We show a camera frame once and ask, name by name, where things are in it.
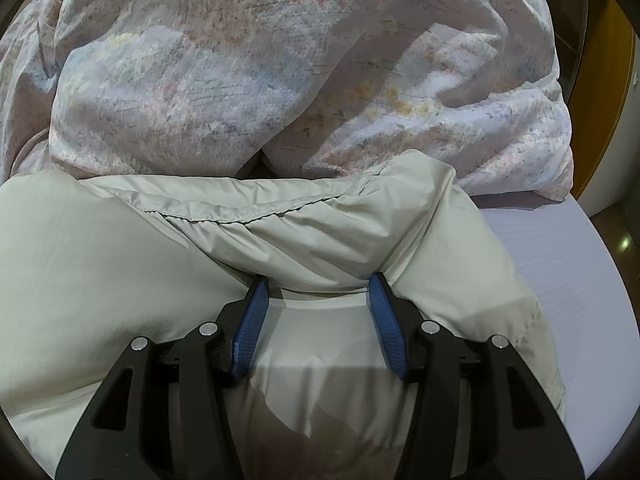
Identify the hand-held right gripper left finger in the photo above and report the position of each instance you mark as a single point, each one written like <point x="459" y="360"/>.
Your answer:
<point x="250" y="330"/>

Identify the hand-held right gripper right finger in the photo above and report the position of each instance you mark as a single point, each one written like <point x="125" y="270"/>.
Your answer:
<point x="387" y="320"/>

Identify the beige puffer jacket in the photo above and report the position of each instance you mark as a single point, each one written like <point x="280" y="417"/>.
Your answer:
<point x="125" y="270"/>

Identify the lavender bed sheet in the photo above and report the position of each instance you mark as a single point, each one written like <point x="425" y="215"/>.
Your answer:
<point x="575" y="310"/>

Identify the floral pastel quilt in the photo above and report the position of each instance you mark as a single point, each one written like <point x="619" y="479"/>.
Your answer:
<point x="250" y="60"/>

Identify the dark glass door cabinet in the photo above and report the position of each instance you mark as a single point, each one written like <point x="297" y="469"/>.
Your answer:
<point x="615" y="85"/>

